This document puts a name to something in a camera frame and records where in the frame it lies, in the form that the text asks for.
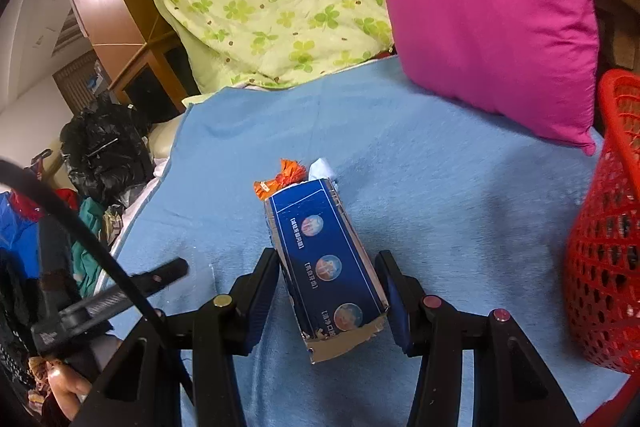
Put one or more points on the wooden cabinet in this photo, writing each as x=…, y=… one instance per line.
x=145, y=94

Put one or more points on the black garment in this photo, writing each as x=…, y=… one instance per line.
x=55, y=257

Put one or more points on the brown slatted shutter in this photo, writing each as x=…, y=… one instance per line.
x=75, y=82

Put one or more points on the cream leather sofa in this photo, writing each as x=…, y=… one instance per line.
x=162, y=142

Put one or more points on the white tissue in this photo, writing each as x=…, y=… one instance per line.
x=322, y=169

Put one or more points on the black puffer jacket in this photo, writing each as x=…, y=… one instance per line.
x=105, y=152

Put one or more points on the dark blue cardboard box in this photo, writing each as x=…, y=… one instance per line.
x=325, y=267

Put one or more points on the person's left hand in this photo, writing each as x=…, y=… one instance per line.
x=67, y=389

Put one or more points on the orange red plastic bag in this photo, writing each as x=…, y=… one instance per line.
x=282, y=179

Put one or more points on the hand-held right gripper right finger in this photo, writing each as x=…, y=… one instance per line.
x=395, y=297

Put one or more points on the olive cloth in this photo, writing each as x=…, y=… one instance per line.
x=112, y=222

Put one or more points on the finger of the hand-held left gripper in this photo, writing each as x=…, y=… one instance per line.
x=155, y=278

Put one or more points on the red and blue jacket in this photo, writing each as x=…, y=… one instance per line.
x=15, y=227

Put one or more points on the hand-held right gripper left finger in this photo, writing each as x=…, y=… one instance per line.
x=262, y=287

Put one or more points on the teal jacket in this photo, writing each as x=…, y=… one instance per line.
x=90, y=217

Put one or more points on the magenta pillow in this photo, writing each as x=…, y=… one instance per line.
x=480, y=17

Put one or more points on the wooden bench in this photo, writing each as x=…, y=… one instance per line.
x=620, y=22

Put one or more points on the red plastic mesh basket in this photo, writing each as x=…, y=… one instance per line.
x=607, y=227

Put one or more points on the light blue blanket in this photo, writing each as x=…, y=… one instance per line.
x=450, y=207

